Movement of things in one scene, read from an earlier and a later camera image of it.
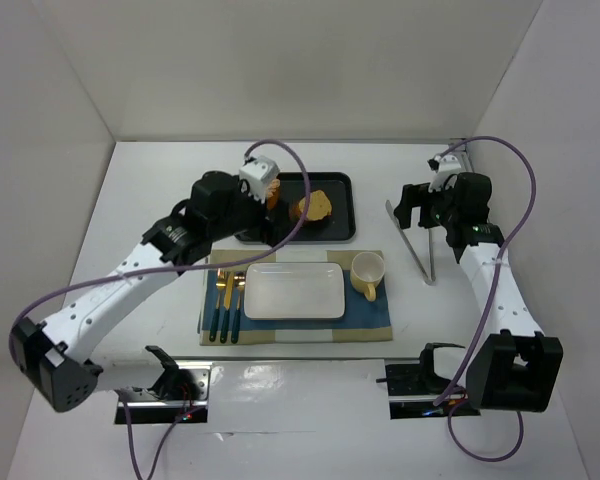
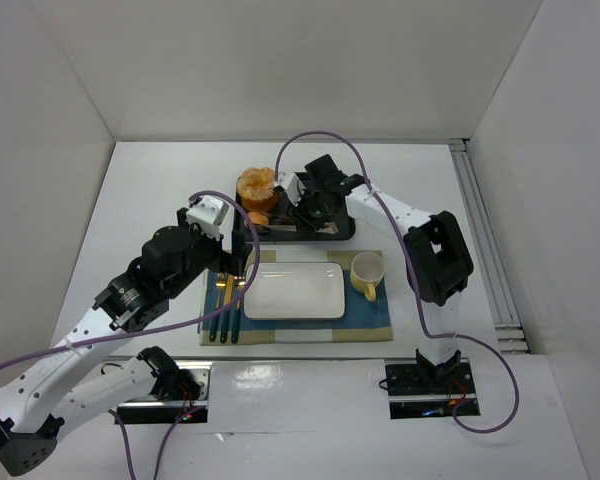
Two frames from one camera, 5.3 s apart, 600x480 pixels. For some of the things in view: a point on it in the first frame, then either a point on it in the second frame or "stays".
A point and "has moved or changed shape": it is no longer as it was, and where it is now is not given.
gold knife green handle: x=226 y=318 stays
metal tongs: x=410 y=250 has moved or changed shape
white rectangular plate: x=294 y=291 stays
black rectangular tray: x=340 y=227 stays
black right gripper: x=425 y=206 to x=303 y=198
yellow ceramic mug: x=367 y=272 stays
